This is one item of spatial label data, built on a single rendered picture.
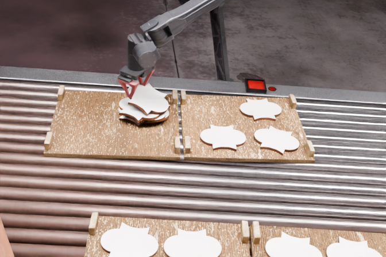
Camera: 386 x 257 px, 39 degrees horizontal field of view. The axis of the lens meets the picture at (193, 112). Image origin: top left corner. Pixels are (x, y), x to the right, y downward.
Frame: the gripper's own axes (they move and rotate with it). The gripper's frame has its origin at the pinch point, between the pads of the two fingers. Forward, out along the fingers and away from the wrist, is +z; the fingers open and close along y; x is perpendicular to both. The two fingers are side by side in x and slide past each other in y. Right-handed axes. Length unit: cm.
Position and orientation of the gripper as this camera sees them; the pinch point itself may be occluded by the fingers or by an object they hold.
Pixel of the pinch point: (136, 90)
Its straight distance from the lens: 182.1
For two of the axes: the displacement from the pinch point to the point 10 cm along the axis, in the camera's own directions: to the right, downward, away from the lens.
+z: -0.7, 8.0, 5.9
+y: 4.7, -4.9, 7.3
